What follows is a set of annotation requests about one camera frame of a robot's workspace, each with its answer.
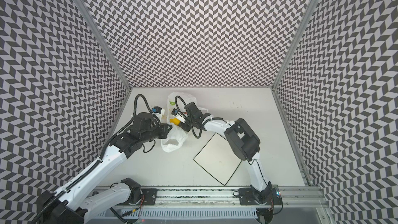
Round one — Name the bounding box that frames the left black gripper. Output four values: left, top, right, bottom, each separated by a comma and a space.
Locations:
140, 123, 173, 144

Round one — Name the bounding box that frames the yellow fake banana bunch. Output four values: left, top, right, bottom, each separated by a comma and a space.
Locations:
170, 118, 181, 125

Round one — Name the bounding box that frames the white printed plastic bag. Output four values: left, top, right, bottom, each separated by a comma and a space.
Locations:
161, 92, 197, 152

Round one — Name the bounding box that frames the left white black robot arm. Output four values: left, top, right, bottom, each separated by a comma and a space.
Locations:
32, 112, 172, 224

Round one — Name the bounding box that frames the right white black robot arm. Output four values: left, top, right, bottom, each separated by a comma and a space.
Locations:
176, 102, 279, 205

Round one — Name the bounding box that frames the white square black-edged mat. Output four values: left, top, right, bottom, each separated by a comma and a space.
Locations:
193, 134, 242, 186

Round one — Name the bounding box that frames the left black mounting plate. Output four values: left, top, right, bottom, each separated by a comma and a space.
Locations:
125, 188, 158, 206

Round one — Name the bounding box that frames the black mounting plate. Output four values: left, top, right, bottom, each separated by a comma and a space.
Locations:
125, 188, 158, 206
234, 188, 284, 206

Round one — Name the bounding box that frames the white ventilation grille strip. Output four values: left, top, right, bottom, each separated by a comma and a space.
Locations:
93, 208, 259, 220

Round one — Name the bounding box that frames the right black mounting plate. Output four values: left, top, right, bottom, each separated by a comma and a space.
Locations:
234, 188, 284, 206

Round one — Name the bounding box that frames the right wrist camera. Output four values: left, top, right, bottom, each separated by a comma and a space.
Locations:
171, 108, 186, 123

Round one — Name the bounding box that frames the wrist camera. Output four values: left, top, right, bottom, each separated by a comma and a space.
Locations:
171, 108, 186, 123
151, 106, 165, 120

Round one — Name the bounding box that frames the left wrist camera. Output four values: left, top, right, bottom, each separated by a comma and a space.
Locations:
151, 106, 165, 120

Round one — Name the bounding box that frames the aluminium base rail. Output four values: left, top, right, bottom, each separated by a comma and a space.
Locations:
142, 186, 328, 208

